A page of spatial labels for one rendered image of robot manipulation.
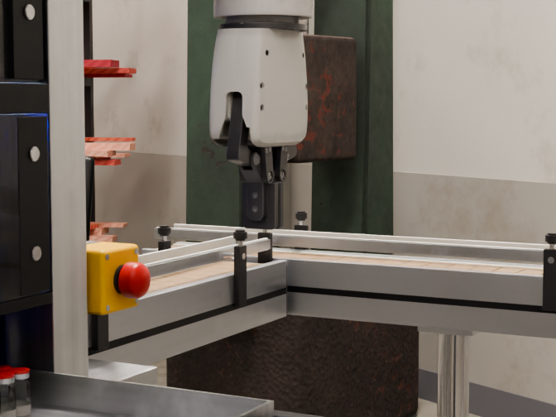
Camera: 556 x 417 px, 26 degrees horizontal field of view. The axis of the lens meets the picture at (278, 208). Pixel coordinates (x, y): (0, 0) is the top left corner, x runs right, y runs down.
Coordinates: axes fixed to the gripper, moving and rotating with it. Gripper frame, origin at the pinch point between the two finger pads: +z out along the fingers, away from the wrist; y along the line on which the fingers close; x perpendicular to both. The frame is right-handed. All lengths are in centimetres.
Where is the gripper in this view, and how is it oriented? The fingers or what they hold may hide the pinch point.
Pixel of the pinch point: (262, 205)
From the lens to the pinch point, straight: 104.3
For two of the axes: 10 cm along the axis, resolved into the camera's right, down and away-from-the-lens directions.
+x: 8.9, 0.4, -4.6
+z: 0.0, 10.0, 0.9
